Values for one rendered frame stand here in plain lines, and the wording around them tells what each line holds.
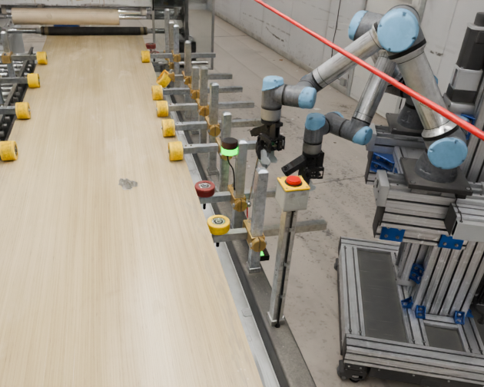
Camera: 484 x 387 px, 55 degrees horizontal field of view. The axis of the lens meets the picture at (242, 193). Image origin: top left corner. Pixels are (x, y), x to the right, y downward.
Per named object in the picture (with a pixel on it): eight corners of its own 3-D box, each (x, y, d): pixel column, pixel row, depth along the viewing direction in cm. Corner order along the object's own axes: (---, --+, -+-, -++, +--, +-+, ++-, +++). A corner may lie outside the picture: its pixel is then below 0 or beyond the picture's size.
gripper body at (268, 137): (269, 155, 172) (271, 124, 166) (255, 147, 178) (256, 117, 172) (284, 150, 176) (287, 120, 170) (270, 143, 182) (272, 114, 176)
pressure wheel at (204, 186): (212, 202, 192) (212, 178, 186) (216, 213, 185) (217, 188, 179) (193, 204, 190) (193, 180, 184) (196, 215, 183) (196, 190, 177)
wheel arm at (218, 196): (298, 192, 198) (299, 183, 195) (301, 196, 195) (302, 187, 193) (197, 201, 187) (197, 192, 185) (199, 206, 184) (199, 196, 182)
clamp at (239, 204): (238, 193, 194) (239, 183, 191) (246, 211, 183) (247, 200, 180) (225, 195, 193) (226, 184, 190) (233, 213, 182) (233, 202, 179)
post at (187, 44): (190, 117, 297) (190, 40, 272) (190, 118, 294) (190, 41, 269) (184, 117, 296) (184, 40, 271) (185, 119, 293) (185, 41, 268)
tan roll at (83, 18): (180, 23, 400) (180, 8, 394) (183, 26, 390) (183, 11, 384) (0, 22, 365) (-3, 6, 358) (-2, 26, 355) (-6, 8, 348)
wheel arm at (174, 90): (240, 90, 274) (241, 84, 272) (242, 92, 271) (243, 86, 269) (155, 93, 262) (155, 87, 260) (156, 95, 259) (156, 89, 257)
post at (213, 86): (214, 173, 236) (217, 81, 211) (216, 176, 233) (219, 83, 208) (207, 173, 235) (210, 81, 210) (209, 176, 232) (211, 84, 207)
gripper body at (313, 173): (323, 180, 191) (326, 154, 185) (303, 182, 189) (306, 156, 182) (315, 171, 197) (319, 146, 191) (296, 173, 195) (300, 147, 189)
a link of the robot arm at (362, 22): (406, 103, 215) (373, 36, 171) (378, 94, 224) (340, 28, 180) (419, 81, 215) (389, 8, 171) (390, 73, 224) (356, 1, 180)
